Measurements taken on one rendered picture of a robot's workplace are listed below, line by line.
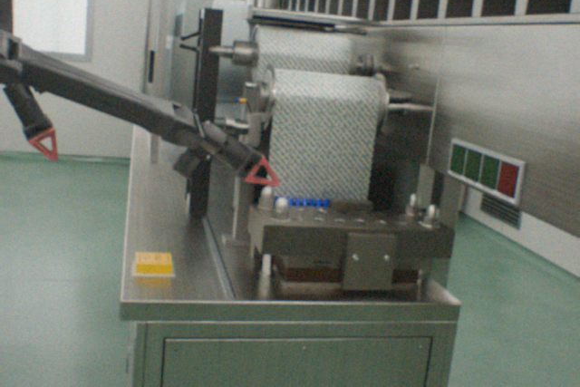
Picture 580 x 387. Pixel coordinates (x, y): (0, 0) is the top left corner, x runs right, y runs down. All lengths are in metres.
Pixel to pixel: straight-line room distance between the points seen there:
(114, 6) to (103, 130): 1.27
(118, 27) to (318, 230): 5.80
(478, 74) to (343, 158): 0.37
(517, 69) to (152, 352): 0.80
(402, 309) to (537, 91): 0.50
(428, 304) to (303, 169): 0.39
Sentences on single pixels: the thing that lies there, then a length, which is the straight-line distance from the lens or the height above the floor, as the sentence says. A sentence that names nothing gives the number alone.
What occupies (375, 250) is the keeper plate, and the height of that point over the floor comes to 0.99.
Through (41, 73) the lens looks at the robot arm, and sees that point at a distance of 1.23.
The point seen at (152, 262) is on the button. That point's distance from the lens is 1.31.
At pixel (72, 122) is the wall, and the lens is 7.02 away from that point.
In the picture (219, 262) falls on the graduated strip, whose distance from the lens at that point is 1.40.
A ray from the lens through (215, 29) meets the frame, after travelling 1.70.
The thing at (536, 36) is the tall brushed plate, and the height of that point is 1.42.
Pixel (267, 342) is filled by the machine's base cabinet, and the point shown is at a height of 0.82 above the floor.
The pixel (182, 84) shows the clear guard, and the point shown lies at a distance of 2.41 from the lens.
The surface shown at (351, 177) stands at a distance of 1.47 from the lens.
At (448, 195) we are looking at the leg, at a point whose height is 1.03.
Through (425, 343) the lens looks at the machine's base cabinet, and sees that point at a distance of 1.37.
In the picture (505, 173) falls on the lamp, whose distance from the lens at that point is 1.14.
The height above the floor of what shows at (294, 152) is 1.14.
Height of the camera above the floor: 1.36
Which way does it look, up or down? 10 degrees down
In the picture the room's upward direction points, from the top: 6 degrees clockwise
